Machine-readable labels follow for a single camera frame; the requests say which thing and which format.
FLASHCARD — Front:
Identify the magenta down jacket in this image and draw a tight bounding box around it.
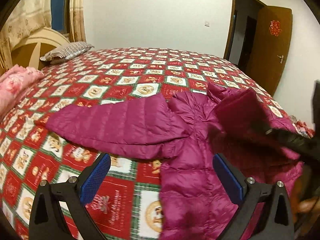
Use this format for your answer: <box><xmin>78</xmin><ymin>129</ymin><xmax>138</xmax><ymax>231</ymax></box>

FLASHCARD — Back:
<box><xmin>46</xmin><ymin>83</ymin><xmax>303</xmax><ymax>239</ymax></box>

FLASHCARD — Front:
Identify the pile of clothes on floor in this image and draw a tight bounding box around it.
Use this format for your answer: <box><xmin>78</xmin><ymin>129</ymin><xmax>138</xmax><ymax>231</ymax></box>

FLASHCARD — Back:
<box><xmin>290</xmin><ymin>115</ymin><xmax>315</xmax><ymax>139</ymax></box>

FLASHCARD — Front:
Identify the red checkered bed quilt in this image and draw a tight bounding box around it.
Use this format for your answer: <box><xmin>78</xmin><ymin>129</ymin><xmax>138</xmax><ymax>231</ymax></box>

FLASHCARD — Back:
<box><xmin>1</xmin><ymin>48</ymin><xmax>292</xmax><ymax>239</ymax></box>

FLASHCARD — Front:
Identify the brown wooden dresser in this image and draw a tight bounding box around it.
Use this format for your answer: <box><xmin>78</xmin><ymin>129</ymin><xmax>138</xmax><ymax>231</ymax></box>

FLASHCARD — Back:
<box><xmin>312</xmin><ymin>80</ymin><xmax>320</xmax><ymax>132</ymax></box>

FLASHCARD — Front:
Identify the brown wooden door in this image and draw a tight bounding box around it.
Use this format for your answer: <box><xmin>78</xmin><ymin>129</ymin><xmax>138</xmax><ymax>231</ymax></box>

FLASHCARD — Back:
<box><xmin>246</xmin><ymin>6</ymin><xmax>293</xmax><ymax>96</ymax></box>

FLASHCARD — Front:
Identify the red paper door decoration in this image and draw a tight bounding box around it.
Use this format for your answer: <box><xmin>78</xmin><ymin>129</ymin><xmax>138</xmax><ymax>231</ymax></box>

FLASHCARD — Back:
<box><xmin>269</xmin><ymin>20</ymin><xmax>282</xmax><ymax>37</ymax></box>

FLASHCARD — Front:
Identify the pink floral folded blanket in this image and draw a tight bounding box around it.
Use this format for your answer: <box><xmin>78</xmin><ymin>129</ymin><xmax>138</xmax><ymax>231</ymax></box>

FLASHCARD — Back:
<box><xmin>0</xmin><ymin>64</ymin><xmax>44</xmax><ymax>121</ymax></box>

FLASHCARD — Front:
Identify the grey striped pillow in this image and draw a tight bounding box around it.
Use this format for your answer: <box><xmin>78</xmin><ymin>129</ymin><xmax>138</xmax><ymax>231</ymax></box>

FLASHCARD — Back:
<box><xmin>40</xmin><ymin>41</ymin><xmax>94</xmax><ymax>64</ymax></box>

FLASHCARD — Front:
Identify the cream wooden headboard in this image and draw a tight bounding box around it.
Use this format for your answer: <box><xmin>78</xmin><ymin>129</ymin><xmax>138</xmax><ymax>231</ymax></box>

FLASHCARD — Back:
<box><xmin>11</xmin><ymin>27</ymin><xmax>69</xmax><ymax>70</ymax></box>

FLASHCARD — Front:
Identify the beige floral curtain right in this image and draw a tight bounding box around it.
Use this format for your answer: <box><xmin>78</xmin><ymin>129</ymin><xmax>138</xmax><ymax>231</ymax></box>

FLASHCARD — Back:
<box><xmin>69</xmin><ymin>0</ymin><xmax>86</xmax><ymax>42</ymax></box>

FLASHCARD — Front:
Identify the beige floral curtain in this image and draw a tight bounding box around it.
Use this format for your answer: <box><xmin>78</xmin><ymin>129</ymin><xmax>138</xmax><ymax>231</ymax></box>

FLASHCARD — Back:
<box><xmin>69</xmin><ymin>0</ymin><xmax>86</xmax><ymax>42</ymax></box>
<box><xmin>1</xmin><ymin>0</ymin><xmax>52</xmax><ymax>72</ymax></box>

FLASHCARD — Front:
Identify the beige floral curtain left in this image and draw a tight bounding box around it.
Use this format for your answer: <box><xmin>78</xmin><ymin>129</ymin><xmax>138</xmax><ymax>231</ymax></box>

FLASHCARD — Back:
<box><xmin>1</xmin><ymin>0</ymin><xmax>52</xmax><ymax>72</ymax></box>

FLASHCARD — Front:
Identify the window with dark frame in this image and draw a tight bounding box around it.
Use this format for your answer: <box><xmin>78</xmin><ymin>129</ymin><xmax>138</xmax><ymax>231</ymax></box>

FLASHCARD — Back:
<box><xmin>50</xmin><ymin>0</ymin><xmax>69</xmax><ymax>34</ymax></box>

